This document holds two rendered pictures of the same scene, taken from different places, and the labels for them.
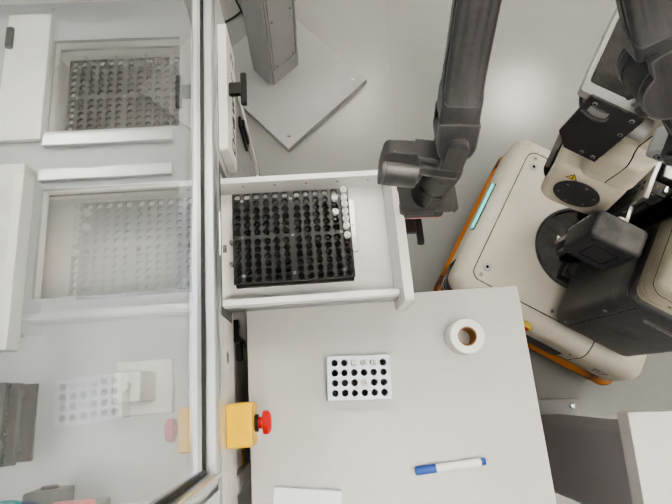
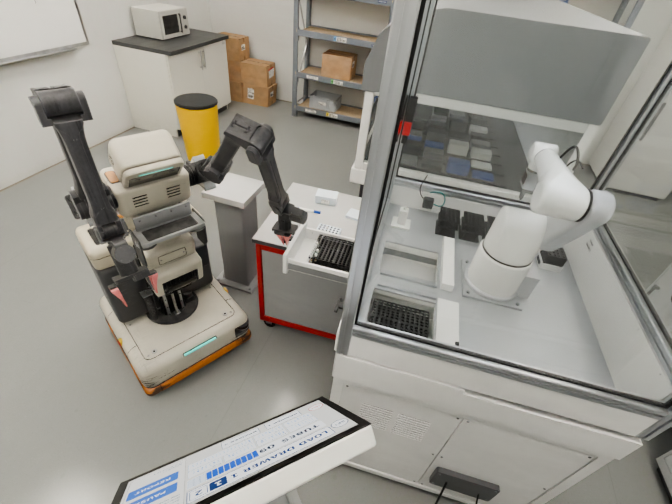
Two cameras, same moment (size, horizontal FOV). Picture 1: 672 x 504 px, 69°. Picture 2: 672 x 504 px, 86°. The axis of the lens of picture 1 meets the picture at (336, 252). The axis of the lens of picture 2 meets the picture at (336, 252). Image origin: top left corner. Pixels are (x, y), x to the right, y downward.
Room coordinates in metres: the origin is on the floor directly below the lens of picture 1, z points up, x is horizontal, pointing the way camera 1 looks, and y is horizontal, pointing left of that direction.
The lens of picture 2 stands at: (1.43, 0.55, 1.95)
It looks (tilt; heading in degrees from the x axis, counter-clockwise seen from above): 40 degrees down; 202
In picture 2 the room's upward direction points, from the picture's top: 7 degrees clockwise
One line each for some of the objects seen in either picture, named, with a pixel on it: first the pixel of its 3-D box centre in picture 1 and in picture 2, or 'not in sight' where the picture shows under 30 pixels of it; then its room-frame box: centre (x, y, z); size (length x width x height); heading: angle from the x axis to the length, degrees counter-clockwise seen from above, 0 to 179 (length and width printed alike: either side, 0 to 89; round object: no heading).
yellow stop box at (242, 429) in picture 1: (243, 424); not in sight; (-0.07, 0.12, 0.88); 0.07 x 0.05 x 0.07; 12
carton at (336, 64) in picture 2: not in sight; (339, 65); (-3.37, -1.72, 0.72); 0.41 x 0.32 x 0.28; 100
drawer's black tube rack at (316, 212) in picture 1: (293, 239); (337, 256); (0.28, 0.09, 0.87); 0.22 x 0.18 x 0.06; 102
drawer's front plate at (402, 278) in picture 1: (395, 232); (295, 245); (0.32, -0.11, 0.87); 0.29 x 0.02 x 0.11; 12
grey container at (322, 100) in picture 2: not in sight; (325, 101); (-3.33, -1.87, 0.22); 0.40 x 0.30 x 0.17; 100
